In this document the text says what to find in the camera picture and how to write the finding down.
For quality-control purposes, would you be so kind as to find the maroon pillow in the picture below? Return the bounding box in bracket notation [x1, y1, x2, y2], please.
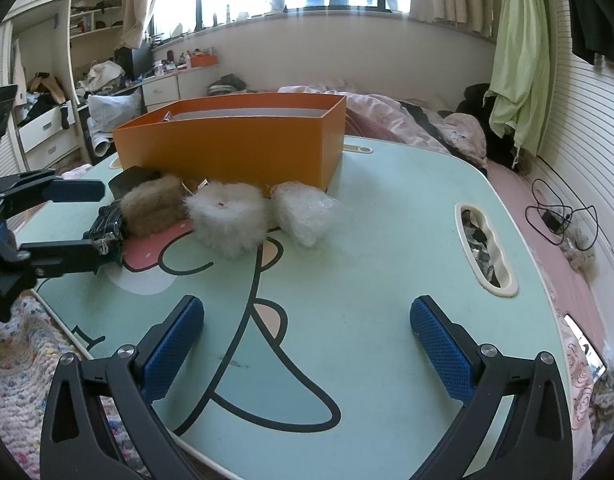
[343, 109, 388, 139]

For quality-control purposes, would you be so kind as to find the black monitor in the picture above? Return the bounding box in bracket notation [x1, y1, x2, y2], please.
[114, 42, 154, 82]

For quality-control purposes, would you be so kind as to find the white drawer desk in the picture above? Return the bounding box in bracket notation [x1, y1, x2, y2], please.
[142, 72, 181, 112]

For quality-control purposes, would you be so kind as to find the black clothes pile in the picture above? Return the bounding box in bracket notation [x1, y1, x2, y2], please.
[399, 83, 492, 161]

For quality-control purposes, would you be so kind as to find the pink floral quilt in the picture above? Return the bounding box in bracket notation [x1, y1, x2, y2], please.
[278, 79, 488, 171]

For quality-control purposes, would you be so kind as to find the white wardrobe shelf unit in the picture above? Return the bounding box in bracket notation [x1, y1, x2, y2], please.
[0, 0, 94, 177]

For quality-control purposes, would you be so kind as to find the grey white crumpled cloth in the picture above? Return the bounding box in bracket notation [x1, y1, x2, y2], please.
[564, 240, 598, 282]

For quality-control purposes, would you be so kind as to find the light green hanging cloth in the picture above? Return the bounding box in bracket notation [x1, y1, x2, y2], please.
[488, 0, 551, 154]

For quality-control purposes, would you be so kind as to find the grey blue clothes pile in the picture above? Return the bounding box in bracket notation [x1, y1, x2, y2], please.
[207, 74, 249, 96]

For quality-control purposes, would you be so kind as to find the rolled white paper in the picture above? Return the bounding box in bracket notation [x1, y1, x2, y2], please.
[90, 132, 114, 159]

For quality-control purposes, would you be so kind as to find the patterned grey cloth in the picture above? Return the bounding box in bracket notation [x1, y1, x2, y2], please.
[589, 367, 614, 432]

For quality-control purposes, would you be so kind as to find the bubble wrap packet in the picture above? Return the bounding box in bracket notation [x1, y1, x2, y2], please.
[270, 181, 354, 249]

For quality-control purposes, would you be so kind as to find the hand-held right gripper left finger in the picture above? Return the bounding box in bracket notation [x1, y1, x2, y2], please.
[40, 295, 205, 480]

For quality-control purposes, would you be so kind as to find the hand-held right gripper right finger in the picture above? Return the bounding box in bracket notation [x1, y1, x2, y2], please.
[409, 295, 574, 480]

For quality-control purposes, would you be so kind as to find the white fluffy pouch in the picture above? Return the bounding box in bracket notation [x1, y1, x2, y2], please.
[182, 180, 269, 261]

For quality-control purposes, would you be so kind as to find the dark hanging garment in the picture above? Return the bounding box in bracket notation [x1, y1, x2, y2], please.
[562, 0, 614, 67]

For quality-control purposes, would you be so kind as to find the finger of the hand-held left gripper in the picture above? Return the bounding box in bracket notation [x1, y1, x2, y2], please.
[17, 240, 123, 278]
[0, 170, 106, 216]

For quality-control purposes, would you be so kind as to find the beige curtain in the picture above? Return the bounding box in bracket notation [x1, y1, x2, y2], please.
[120, 0, 161, 49]

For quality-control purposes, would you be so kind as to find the black charger cable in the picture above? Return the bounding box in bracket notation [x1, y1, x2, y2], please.
[526, 178, 599, 252]

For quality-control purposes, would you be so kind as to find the white pillow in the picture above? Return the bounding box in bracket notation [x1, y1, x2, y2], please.
[87, 92, 144, 134]

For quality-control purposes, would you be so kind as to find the orange cardboard box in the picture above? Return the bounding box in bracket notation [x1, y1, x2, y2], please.
[112, 91, 348, 196]

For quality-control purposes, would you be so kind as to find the mint cartoon desktop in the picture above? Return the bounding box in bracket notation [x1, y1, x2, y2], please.
[17, 135, 572, 480]

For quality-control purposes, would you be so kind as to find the black hair clip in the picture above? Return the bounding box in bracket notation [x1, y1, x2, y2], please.
[84, 201, 125, 267]

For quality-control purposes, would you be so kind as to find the white slatted wall panel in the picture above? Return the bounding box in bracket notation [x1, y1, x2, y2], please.
[537, 0, 614, 266]

